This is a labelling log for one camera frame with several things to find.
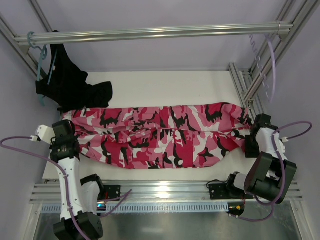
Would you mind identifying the pink camouflage trousers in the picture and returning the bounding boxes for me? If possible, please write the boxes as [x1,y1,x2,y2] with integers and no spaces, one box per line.
[62,102,252,170]

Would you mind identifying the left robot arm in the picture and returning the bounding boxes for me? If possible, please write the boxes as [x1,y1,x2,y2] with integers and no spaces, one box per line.
[36,120,105,240]

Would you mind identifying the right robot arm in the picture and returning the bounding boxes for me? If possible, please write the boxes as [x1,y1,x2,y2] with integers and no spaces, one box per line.
[226,114,297,205]

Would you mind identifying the light blue clothes hanger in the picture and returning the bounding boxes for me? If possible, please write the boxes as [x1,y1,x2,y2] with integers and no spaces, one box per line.
[27,31,57,107]

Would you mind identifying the black garment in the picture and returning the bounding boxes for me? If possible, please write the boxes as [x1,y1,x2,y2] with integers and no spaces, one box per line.
[35,44,113,113]

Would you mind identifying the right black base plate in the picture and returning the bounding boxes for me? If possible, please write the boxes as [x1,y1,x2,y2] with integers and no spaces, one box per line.
[206,183,254,200]

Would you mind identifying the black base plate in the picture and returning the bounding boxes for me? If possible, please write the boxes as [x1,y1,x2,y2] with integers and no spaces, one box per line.
[206,183,254,200]
[98,184,121,201]

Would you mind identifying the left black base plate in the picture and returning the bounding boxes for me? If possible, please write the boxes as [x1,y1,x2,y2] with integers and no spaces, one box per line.
[98,184,121,201]

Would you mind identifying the aluminium right frame rail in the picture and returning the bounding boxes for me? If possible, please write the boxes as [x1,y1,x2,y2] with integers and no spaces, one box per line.
[228,0,320,119]

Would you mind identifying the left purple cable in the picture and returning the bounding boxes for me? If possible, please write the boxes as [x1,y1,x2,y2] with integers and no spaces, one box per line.
[0,136,133,240]

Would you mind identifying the aluminium left frame post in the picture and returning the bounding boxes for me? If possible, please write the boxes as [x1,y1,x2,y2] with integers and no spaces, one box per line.
[0,0,53,80]

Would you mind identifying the slotted grey cable duct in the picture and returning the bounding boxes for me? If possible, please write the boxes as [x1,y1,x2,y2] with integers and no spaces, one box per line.
[39,202,230,215]

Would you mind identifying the aluminium hanging rail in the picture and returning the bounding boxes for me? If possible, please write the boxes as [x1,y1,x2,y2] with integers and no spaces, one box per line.
[13,21,296,46]

